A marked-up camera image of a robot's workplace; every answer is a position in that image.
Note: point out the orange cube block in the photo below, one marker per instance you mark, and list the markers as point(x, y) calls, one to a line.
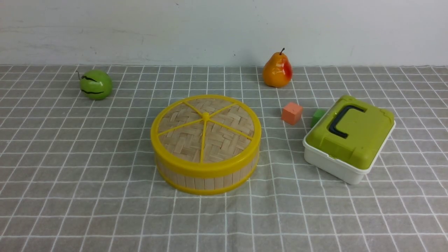
point(291, 113)

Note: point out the bamboo steamer basket yellow rim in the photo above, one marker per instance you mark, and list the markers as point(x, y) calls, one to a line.
point(207, 186)

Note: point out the grey checked tablecloth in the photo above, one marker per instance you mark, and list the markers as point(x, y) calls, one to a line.
point(78, 175)

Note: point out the green cube block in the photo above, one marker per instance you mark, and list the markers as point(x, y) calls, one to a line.
point(318, 114)

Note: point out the orange red toy pear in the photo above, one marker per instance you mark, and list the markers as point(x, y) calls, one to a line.
point(277, 72)

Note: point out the yellow woven steamer lid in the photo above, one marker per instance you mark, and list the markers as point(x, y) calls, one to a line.
point(206, 136)

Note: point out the green white lidded box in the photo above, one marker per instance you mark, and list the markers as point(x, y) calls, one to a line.
point(347, 140)

